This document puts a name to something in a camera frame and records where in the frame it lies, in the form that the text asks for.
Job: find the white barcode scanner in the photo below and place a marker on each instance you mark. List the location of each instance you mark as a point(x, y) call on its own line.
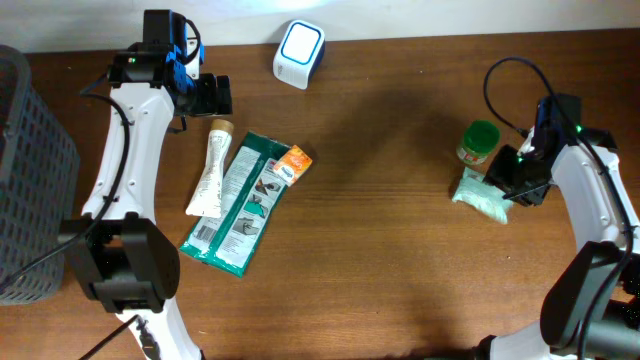
point(299, 54)

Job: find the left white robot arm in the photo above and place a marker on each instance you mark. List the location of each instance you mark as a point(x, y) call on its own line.
point(119, 256)

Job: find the white tube gold cap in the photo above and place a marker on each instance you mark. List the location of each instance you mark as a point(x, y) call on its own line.
point(206, 200)

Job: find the teal tissue pack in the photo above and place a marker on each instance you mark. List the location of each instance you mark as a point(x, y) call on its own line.
point(485, 198)

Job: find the green lid jar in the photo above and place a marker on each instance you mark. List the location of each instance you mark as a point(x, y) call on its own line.
point(478, 142)

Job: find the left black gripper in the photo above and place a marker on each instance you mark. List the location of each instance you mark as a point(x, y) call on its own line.
point(213, 95)

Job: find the green white wipes package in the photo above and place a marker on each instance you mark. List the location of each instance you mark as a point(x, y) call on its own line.
point(250, 192)

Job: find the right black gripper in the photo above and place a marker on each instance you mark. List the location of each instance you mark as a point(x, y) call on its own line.
point(494, 174)

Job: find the dark grey plastic basket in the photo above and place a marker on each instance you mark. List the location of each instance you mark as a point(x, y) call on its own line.
point(39, 168)

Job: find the small orange box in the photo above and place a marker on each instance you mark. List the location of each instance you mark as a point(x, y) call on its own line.
point(292, 165)

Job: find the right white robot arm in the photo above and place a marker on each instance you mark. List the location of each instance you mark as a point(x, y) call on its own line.
point(592, 311)

